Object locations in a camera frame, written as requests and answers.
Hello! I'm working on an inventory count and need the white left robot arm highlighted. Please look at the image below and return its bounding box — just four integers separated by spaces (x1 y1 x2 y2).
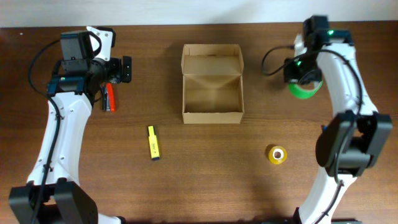
9 26 132 223

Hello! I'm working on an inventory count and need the yellow tape roll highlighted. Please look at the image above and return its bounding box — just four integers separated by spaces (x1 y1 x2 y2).
268 146 287 165

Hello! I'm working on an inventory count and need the yellow highlighter marker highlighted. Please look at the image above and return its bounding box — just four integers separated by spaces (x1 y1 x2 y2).
147 126 160 161

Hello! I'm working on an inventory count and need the green tape roll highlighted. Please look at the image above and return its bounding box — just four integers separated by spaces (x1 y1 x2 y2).
288 81 323 100

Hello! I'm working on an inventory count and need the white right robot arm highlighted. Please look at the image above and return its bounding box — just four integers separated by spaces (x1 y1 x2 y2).
292 34 392 223

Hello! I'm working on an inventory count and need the cardboard box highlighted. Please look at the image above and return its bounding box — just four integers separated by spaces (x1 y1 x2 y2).
181 44 244 124

